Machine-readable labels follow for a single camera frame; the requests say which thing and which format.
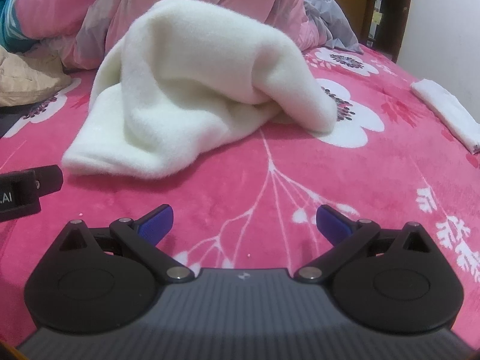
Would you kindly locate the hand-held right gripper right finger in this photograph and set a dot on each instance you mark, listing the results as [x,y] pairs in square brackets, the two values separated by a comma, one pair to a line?
[332,227]

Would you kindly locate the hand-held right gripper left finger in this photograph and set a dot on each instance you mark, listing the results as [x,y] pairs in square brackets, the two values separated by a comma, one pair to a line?
[155,227]

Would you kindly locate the white fleece sweater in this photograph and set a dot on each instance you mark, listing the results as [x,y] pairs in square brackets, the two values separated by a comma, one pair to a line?
[195,82]

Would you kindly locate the black cloth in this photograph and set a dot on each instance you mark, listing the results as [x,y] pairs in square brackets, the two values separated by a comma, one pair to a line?
[9,120]

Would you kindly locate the pink floral bed blanket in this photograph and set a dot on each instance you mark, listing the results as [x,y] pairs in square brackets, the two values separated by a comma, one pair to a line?
[262,180]

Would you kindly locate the beige folded garment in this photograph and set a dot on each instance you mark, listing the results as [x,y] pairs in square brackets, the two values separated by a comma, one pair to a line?
[26,78]

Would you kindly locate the folded white cloth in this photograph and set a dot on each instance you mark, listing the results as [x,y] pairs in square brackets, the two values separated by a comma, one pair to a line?
[446,108]

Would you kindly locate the teal patterned cloth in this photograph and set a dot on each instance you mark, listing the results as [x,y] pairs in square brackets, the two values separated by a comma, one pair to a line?
[11,15]

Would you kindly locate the grey cloth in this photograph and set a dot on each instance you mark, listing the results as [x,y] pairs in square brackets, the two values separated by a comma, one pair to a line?
[330,18]

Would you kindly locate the yellow sticky note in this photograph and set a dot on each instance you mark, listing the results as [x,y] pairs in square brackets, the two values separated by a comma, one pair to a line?
[377,17]

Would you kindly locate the wooden door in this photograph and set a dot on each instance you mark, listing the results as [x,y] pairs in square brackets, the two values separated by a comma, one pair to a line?
[348,0]

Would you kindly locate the dark door frame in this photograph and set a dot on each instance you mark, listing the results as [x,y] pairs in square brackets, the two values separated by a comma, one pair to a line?
[393,11]

